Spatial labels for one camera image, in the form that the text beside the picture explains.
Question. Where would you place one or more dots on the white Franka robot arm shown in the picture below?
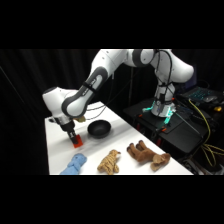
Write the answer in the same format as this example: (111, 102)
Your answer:
(96, 80)

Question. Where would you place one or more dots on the red cube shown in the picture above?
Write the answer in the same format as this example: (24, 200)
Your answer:
(78, 142)

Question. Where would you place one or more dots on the tan wrist camera mount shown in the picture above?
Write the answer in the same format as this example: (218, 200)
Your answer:
(80, 119)

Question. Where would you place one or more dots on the striped tiger plush toy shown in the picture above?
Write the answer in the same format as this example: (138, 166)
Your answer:
(109, 162)

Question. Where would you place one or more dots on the black laptop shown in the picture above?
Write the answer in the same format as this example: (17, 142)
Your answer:
(201, 93)

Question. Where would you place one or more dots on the black bowl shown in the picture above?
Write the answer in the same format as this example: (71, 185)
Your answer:
(99, 129)

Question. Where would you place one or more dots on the blue plush toy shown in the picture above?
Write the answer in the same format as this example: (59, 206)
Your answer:
(75, 164)

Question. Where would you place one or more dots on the black robot stand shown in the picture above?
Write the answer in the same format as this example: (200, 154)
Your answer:
(181, 130)

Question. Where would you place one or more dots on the brown dog plush toy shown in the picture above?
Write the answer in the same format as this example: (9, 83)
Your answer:
(147, 155)

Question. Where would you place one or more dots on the black curtain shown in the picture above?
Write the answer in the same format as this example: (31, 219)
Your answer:
(30, 86)

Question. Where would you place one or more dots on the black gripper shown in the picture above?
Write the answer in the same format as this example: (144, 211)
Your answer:
(68, 125)

